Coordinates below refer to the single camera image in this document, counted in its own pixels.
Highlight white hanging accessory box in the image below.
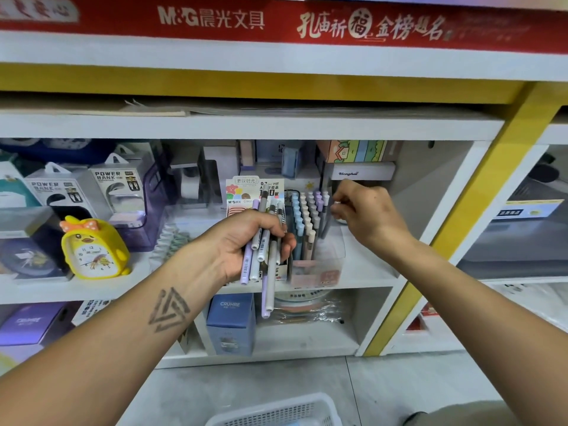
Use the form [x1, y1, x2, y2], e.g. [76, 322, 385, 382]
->
[89, 153, 147, 222]
[24, 162, 108, 218]

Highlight bundle of lilac grey packets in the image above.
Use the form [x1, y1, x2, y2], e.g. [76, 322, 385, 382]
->
[240, 195, 289, 320]

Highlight blue small carton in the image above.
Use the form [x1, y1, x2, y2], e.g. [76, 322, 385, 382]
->
[206, 292, 257, 356]

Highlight white long box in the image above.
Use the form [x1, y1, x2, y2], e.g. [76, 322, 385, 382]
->
[328, 162, 398, 183]

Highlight white refill display box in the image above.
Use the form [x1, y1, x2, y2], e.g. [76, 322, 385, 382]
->
[224, 175, 289, 285]

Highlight red white flat box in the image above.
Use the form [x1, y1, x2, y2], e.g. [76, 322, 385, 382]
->
[404, 301, 440, 334]

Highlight white tall box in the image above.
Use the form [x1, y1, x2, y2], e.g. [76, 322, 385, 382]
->
[202, 144, 239, 187]

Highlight flat cardboard sheets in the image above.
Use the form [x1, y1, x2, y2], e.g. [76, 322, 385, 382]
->
[124, 97, 498, 118]

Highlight clear pink label box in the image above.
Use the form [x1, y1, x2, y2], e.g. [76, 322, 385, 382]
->
[288, 226, 346, 289]

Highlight teal white box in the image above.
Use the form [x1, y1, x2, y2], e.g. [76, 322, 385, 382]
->
[0, 159, 41, 209]

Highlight clear boxed dark clock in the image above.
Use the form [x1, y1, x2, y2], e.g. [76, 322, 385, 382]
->
[0, 206, 72, 280]

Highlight clear plastic tray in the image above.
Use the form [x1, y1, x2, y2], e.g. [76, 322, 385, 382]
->
[149, 228, 192, 267]

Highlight blue printed box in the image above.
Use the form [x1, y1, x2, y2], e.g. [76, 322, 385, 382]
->
[293, 0, 568, 12]

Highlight stack of wrapped discs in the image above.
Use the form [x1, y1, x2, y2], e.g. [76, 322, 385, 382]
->
[257, 292, 346, 327]

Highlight white plastic basket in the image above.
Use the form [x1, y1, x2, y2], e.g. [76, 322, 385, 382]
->
[206, 392, 343, 426]

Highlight person's right hand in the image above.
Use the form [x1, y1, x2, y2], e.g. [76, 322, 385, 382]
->
[331, 180, 411, 261]

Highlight tape dispenser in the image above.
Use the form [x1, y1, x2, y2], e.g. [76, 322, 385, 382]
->
[169, 144, 205, 202]

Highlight plastic wrapped items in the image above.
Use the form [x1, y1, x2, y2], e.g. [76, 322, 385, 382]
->
[497, 283, 568, 332]

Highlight person's left forearm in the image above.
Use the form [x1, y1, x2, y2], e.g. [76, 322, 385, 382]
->
[0, 270, 218, 426]

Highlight red banner strip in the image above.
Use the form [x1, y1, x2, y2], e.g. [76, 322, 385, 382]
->
[0, 0, 568, 57]

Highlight grey digital clock box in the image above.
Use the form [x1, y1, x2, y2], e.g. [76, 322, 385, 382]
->
[256, 140, 303, 180]

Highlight pastel sticky notes pack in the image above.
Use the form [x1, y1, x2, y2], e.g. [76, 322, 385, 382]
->
[318, 140, 401, 163]

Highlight yellow alarm clock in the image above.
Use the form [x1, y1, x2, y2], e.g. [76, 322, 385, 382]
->
[60, 215, 133, 280]

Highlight person's right forearm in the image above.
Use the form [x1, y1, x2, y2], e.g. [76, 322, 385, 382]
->
[382, 235, 568, 426]

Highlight person's left hand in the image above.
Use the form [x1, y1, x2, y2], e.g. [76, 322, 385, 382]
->
[191, 208, 298, 285]

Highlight purple box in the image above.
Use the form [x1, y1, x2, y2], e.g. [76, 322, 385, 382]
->
[0, 301, 72, 369]

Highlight white shelf with yellow trim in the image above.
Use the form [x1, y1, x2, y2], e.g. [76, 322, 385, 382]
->
[0, 0, 568, 360]

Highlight purple translucent container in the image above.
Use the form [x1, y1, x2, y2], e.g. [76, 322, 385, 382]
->
[111, 162, 170, 252]

